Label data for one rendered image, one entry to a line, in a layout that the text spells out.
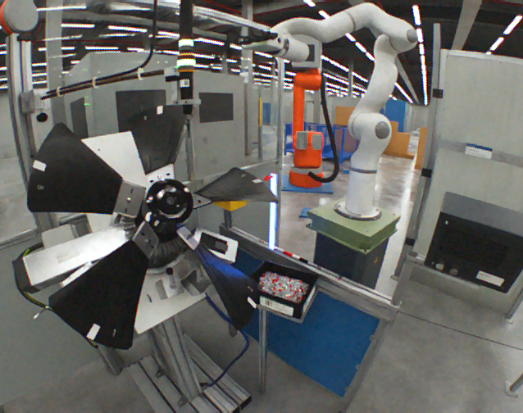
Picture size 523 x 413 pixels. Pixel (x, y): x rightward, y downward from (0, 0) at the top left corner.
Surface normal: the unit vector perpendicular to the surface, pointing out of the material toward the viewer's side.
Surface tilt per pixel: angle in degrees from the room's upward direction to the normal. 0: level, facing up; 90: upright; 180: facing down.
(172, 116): 45
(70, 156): 77
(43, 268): 50
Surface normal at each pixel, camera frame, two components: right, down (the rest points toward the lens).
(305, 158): -0.15, 0.38
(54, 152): 0.43, 0.08
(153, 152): -0.17, -0.25
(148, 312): 0.57, -0.39
